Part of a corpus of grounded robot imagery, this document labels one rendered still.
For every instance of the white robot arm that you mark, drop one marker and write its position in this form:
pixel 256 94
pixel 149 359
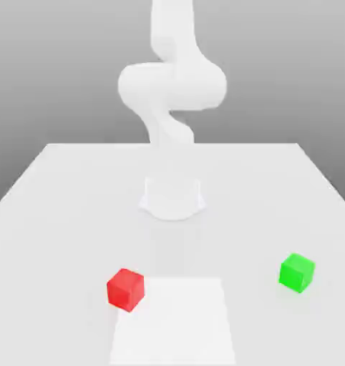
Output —
pixel 172 83

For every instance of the small red cube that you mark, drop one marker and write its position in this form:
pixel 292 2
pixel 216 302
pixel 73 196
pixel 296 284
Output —
pixel 124 290

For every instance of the small green cube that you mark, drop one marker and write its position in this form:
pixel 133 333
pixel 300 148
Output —
pixel 295 273

